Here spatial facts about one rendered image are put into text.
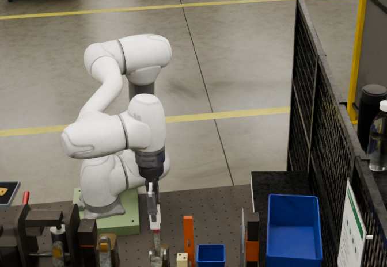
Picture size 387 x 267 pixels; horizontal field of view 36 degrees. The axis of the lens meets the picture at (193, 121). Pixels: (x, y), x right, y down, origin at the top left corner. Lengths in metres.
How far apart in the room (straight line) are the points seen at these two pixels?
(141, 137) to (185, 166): 2.61
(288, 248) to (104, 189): 0.88
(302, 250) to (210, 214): 0.75
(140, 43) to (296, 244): 0.89
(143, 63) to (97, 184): 0.62
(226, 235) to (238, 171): 1.64
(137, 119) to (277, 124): 3.18
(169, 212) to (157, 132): 1.09
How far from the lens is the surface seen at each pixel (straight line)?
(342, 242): 1.72
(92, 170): 2.48
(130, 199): 2.69
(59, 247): 1.99
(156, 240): 1.90
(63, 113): 5.07
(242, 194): 2.78
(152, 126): 1.62
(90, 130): 1.59
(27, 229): 1.99
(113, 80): 1.92
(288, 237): 2.05
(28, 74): 5.88
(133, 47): 2.13
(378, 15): 4.24
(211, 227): 2.60
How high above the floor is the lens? 2.38
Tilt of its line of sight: 30 degrees down
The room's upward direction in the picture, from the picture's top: 2 degrees counter-clockwise
